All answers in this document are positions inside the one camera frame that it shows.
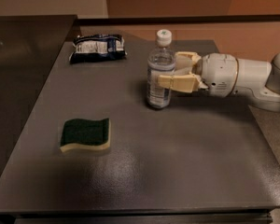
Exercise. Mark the clear plastic water bottle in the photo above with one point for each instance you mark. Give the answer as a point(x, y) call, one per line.
point(160, 61)

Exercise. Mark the green yellow sponge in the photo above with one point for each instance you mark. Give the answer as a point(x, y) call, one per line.
point(85, 134)

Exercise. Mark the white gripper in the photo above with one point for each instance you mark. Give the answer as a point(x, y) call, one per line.
point(219, 73)

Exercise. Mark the blue white snack bag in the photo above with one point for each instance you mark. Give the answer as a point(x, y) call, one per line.
point(97, 48)

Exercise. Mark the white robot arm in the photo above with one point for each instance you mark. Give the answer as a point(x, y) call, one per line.
point(257, 81)

